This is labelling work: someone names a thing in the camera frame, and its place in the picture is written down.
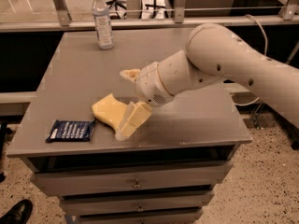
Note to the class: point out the clear plastic water bottle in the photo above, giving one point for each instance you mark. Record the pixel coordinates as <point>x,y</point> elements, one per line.
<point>102,24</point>

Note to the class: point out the metal railing frame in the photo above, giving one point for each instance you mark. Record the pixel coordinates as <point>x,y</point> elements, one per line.
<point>72,15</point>

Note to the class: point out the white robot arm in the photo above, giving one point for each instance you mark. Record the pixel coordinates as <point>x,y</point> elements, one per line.
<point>214,53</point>

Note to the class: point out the grey drawer cabinet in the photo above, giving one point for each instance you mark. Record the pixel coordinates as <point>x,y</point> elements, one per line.
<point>112,158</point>

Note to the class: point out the black shoe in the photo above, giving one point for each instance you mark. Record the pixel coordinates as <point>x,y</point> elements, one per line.
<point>19,213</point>

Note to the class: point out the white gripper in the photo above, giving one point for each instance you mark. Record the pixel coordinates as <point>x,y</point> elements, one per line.
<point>149,83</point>

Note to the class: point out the blue rxbar wrapper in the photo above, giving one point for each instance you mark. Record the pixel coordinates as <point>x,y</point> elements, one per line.
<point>71,131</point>

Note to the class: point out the yellow sponge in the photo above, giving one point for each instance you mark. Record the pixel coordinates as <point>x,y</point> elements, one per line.
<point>109,111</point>

